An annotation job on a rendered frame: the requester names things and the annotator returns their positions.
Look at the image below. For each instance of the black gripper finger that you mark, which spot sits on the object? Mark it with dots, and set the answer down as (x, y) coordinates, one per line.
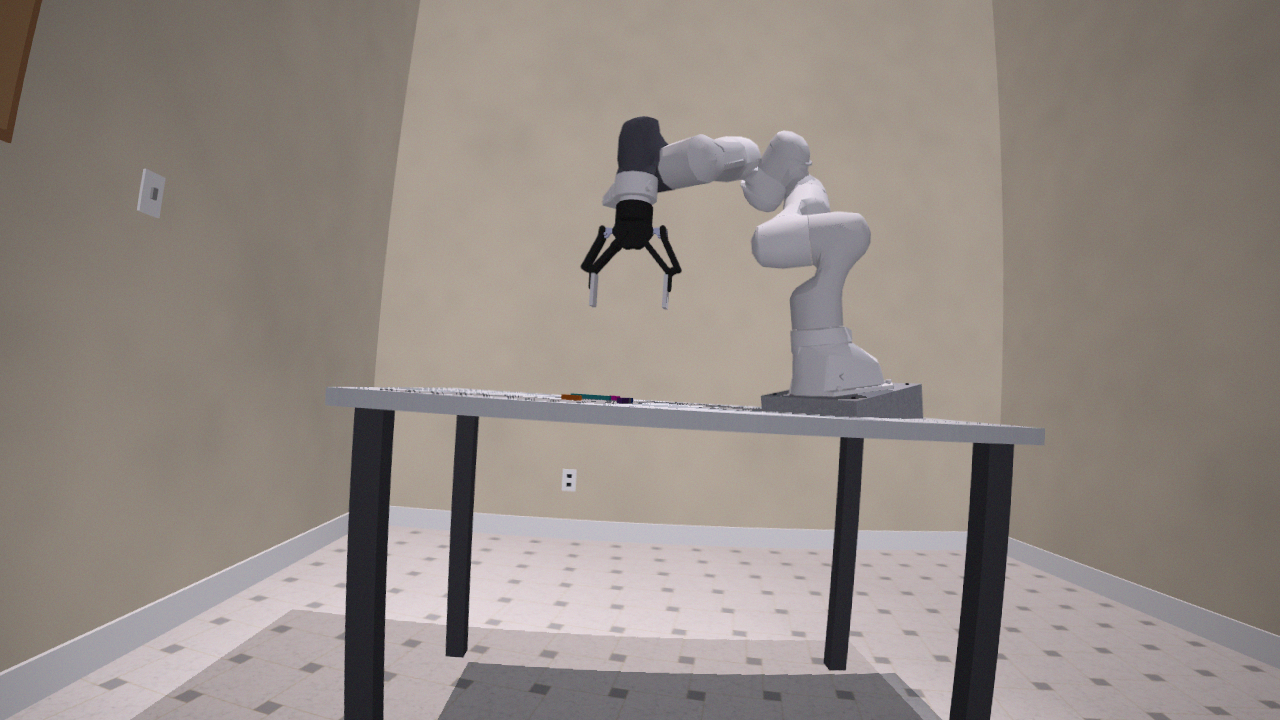
(594, 269)
(662, 234)

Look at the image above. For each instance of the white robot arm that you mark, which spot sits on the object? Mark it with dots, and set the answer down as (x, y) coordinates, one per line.
(823, 359)

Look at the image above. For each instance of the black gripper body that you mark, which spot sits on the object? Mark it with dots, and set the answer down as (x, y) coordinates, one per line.
(632, 215)

